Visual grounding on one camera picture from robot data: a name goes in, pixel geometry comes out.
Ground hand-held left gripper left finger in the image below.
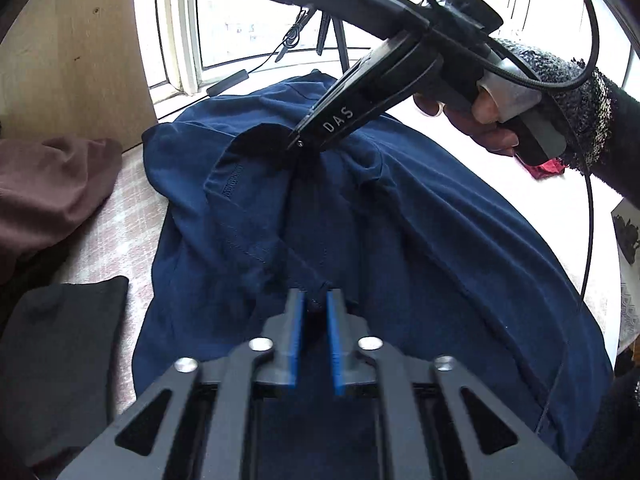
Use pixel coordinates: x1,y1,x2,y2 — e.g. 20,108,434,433
57,287,307,480

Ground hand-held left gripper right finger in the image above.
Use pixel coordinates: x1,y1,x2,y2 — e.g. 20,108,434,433
326,287,578,480

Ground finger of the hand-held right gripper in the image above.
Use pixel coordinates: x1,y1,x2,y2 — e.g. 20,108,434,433
286,112,326,155

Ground navy blue shirt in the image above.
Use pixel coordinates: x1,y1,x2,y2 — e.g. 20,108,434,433
132,71,616,466

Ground person's right forearm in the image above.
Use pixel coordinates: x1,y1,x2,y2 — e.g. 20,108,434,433
492,37,640,201

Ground person's right hand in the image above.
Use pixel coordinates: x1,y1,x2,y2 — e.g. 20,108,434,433
413,85,522,157

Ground black tripod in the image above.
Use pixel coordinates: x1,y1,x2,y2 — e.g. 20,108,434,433
316,10,351,73

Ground red garment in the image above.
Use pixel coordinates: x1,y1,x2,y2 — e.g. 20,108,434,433
522,157,566,181

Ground black garment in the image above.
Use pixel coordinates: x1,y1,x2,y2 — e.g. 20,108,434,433
0,275,130,468

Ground light wooden panel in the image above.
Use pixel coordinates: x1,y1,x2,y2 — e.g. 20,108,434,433
0,0,158,148

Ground brown garment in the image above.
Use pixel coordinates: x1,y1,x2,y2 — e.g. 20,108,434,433
0,136,124,286

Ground person's black tweed jacket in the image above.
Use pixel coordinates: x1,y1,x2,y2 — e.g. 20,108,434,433
572,360,640,480

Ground black inline cable remote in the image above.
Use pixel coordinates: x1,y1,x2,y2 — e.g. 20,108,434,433
206,69,249,97

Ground black ring light cable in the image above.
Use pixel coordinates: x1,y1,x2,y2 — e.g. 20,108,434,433
247,6,313,75

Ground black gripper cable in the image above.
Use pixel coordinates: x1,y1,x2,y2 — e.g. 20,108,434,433
412,0,601,303

